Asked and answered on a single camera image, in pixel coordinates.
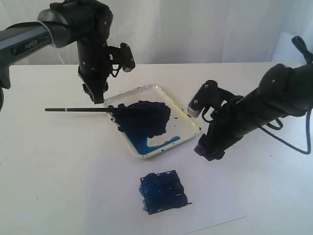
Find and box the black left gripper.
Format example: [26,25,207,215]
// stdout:
[77,41,119,104]

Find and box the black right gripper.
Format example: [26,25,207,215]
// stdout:
[194,97,245,161]

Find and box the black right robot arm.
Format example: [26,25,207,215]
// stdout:
[103,64,313,161]

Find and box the white paint tray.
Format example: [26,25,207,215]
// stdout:
[104,84,201,159]

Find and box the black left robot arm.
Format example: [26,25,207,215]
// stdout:
[0,0,113,104]

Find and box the black paintbrush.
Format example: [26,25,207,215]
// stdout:
[45,104,157,117]

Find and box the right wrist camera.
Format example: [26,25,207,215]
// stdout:
[187,80,218,118]

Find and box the white curtain backdrop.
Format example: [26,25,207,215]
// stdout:
[0,0,313,66]

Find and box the white paper sheet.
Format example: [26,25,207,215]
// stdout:
[49,146,262,235]

